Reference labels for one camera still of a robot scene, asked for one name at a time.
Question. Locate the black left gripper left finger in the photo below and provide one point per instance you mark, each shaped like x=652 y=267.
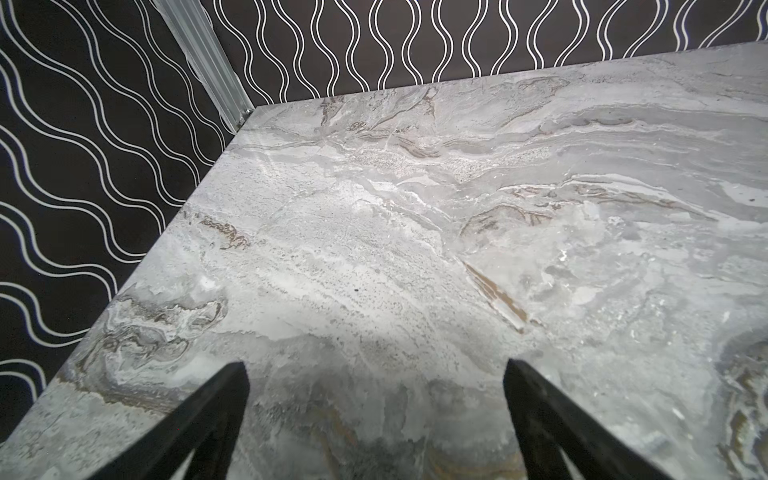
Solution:
x=202 y=431

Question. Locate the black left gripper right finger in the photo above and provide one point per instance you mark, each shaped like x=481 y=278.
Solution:
x=551 y=429

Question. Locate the aluminium corner frame post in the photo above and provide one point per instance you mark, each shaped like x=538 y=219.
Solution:
x=193 y=30

